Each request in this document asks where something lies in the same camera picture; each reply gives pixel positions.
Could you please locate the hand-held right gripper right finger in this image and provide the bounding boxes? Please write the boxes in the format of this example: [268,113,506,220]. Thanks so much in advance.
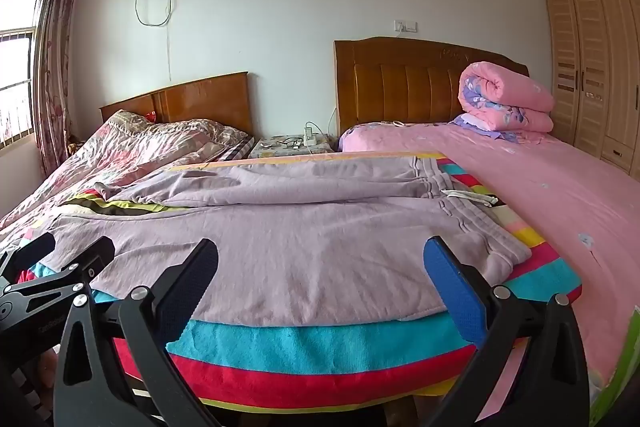
[422,235,591,427]

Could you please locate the barred window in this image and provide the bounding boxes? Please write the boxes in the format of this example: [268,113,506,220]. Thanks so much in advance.
[0,0,43,150]

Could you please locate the low wooden headboard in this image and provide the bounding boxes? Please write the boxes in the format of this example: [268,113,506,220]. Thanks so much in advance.
[99,72,255,138]

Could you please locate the nightstand with floral cover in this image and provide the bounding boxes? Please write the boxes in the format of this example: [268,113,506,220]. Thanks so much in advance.
[248,134,337,160]

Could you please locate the floral patterned quilt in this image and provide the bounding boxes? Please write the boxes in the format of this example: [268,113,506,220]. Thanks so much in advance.
[0,109,256,228]

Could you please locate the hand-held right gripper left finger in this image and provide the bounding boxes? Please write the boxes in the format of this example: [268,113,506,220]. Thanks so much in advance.
[52,238,221,427]

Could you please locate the tall wooden headboard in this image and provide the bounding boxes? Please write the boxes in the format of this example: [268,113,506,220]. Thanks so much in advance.
[334,37,530,152]

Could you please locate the rolled pink quilt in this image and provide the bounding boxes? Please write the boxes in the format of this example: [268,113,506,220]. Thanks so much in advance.
[459,62,555,134]

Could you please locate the light wooden wardrobe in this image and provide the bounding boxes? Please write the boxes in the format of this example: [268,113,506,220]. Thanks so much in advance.
[544,0,640,180]

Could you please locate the pink floral curtain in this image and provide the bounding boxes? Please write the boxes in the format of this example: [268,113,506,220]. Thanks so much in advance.
[32,0,85,178]

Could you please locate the striped colourful blanket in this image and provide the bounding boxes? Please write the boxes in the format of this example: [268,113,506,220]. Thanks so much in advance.
[0,152,583,413]

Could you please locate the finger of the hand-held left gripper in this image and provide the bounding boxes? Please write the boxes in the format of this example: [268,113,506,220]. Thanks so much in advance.
[0,232,56,280]
[10,238,116,303]

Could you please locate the pink bed sheet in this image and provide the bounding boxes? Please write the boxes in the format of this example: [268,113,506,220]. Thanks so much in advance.
[339,122,640,388]

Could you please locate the lilac pants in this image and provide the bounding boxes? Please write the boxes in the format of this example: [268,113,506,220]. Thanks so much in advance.
[47,157,532,327]

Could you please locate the folded purple cloth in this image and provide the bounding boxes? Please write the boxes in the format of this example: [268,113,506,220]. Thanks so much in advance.
[452,114,546,142]

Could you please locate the green white cardboard box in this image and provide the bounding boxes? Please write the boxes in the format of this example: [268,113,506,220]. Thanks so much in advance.
[590,307,640,427]

